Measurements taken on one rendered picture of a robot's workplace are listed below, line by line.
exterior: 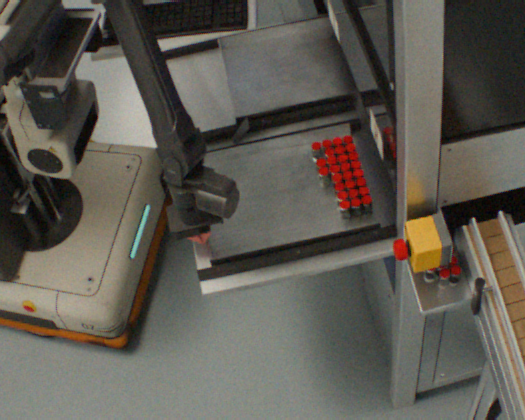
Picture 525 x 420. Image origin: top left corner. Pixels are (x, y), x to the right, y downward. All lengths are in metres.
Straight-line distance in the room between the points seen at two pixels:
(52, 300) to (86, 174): 0.45
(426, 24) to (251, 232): 0.71
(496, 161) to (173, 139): 0.58
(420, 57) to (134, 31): 0.49
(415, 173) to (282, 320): 1.23
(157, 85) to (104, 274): 1.12
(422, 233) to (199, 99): 0.68
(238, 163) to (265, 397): 0.90
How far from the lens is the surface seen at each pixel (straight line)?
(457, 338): 2.22
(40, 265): 2.64
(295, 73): 2.06
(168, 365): 2.68
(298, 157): 1.90
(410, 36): 1.28
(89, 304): 2.52
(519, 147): 1.59
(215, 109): 2.02
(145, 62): 1.51
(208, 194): 1.59
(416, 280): 1.73
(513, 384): 1.59
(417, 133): 1.46
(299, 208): 1.82
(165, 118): 1.54
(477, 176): 1.62
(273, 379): 2.61
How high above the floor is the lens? 2.39
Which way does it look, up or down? 55 degrees down
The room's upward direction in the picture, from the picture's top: 12 degrees counter-clockwise
